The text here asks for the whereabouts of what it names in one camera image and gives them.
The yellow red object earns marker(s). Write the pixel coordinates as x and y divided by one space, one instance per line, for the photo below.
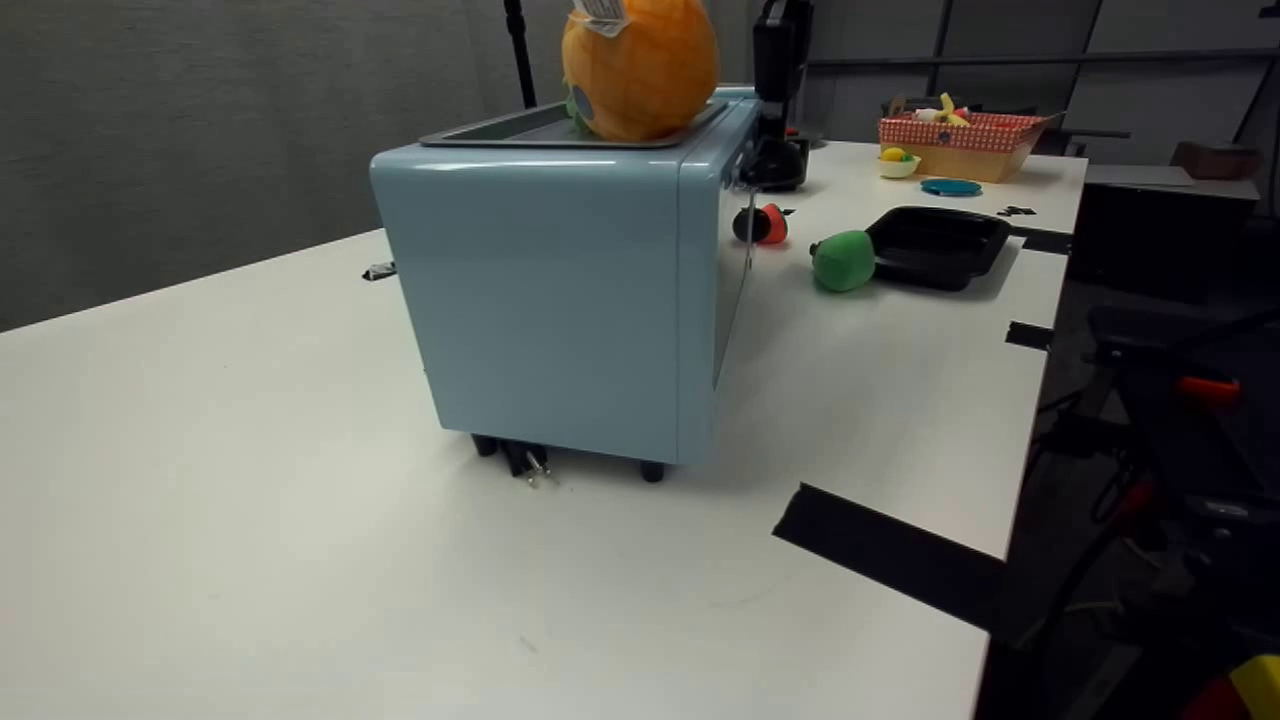
1254 686

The yellow green toy fruit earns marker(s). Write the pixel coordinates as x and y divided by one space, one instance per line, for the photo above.
901 161

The black tripod pole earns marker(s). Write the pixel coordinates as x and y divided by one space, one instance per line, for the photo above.
520 52

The pink toy basket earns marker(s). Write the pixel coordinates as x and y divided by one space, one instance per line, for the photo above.
963 145

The machine power plug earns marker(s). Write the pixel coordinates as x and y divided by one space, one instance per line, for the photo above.
520 456

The brown bowl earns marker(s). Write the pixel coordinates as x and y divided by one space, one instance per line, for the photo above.
1218 161

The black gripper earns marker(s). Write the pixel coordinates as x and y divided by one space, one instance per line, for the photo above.
783 52

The yellow toy banana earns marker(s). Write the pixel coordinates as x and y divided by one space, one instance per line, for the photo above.
952 111

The light blue toy breakfast machine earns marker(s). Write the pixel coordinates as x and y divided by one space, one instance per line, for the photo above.
562 280

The orange toy pineapple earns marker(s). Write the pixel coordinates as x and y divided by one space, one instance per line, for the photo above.
642 64

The large black tape strip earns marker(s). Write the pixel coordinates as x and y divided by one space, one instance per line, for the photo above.
892 548

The black ribbed plastic tray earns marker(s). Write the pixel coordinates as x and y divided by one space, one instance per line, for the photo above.
943 244

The teal toy plate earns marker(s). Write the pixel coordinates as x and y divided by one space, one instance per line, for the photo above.
948 184

